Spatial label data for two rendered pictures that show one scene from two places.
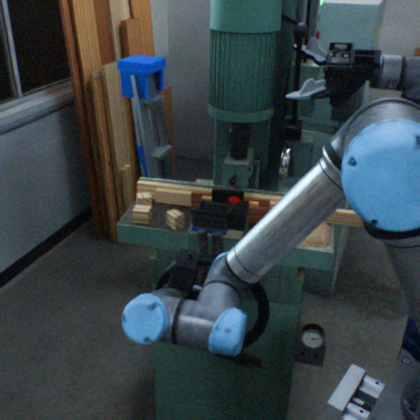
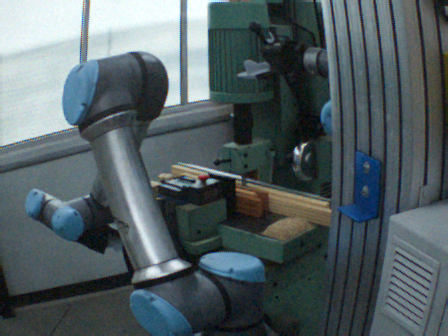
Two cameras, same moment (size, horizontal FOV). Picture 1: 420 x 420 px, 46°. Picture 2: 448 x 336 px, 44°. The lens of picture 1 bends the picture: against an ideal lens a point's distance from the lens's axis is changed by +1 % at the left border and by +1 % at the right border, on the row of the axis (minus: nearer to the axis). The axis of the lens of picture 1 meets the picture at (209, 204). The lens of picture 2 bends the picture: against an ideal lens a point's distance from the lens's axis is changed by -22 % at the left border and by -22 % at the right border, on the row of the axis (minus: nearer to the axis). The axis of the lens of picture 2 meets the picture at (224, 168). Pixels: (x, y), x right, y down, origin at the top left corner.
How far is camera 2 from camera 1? 1.07 m
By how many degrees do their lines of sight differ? 33
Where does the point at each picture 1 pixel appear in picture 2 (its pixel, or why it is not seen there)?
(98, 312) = not seen: hidden behind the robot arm
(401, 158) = (73, 78)
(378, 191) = (67, 99)
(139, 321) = (29, 202)
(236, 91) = (218, 73)
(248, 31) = (222, 27)
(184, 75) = not seen: hidden behind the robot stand
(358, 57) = (287, 46)
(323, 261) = (276, 252)
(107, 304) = not seen: hidden behind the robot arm
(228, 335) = (58, 219)
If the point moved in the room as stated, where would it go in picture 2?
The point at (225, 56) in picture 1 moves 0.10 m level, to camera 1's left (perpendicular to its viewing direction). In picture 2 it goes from (211, 45) to (181, 46)
